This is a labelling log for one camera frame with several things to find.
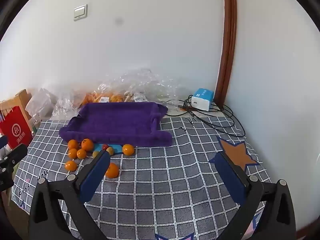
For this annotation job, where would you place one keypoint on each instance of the red paper shopping bag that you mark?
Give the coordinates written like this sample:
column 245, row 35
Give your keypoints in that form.
column 16, row 130

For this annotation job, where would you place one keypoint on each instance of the purple towel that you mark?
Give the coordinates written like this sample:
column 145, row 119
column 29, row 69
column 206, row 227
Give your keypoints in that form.
column 115, row 122

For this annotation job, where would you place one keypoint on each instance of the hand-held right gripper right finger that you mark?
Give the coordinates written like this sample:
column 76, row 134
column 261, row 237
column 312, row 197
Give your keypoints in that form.
column 231, row 177

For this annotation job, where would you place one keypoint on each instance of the blue flat card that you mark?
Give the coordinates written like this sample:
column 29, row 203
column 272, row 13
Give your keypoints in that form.
column 117, row 147

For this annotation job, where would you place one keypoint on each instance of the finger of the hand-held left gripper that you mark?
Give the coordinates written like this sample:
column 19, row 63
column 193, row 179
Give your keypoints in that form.
column 6, row 178
column 16, row 153

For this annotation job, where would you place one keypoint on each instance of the small orange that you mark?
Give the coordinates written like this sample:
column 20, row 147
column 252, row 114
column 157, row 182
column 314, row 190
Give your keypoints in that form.
column 71, row 166
column 81, row 154
column 72, row 153
column 73, row 144

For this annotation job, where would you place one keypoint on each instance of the black power plug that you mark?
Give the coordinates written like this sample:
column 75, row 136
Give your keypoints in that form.
column 188, row 104

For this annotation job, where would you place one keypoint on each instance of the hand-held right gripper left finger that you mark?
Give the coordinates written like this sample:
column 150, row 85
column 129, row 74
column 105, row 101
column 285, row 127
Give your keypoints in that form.
column 95, row 177

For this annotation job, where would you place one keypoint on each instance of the small red fruit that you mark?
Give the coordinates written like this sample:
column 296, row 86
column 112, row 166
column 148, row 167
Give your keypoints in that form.
column 105, row 146

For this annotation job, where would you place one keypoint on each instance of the blue and white tissue pack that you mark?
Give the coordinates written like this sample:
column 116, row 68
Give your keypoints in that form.
column 202, row 100

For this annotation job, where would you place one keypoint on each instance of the white light switch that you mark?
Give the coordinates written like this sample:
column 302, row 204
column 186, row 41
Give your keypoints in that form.
column 80, row 12

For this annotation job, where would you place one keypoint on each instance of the large crumpled clear plastic bag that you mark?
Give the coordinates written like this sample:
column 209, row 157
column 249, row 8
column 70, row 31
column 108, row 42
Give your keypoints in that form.
column 150, row 85

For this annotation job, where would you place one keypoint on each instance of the grey checked blanket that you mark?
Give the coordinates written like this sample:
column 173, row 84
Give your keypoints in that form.
column 162, row 180

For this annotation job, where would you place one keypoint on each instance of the white plastic bag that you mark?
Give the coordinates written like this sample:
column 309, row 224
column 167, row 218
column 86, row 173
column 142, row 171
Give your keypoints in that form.
column 41, row 102

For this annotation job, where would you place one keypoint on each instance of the clear bag of oranges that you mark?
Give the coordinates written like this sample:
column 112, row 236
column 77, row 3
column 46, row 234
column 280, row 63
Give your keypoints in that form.
column 107, row 96

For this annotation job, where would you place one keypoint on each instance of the brown wooden door frame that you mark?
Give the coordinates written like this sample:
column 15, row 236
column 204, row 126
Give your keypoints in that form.
column 227, row 42

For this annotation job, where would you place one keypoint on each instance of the large orange with dark mark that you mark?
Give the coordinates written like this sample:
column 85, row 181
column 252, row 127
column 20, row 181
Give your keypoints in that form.
column 87, row 145

